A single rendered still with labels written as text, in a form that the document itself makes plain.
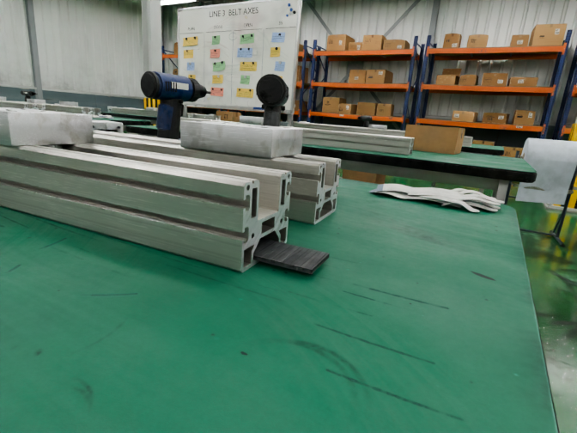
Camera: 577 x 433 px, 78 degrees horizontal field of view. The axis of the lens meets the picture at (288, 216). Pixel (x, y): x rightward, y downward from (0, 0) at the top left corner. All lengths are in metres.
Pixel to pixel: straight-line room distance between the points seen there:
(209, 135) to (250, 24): 3.39
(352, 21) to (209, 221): 11.66
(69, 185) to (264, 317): 0.29
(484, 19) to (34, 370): 11.03
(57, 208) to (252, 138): 0.26
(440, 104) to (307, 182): 10.44
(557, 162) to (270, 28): 2.80
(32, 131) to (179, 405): 0.42
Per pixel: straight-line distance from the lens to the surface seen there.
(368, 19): 11.75
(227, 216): 0.33
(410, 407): 0.22
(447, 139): 2.31
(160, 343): 0.25
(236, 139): 0.53
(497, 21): 11.06
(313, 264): 0.34
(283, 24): 3.71
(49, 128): 0.57
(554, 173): 3.87
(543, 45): 9.80
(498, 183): 1.82
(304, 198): 0.51
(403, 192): 0.77
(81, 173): 0.48
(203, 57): 4.24
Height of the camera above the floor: 0.92
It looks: 16 degrees down
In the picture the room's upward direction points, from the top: 4 degrees clockwise
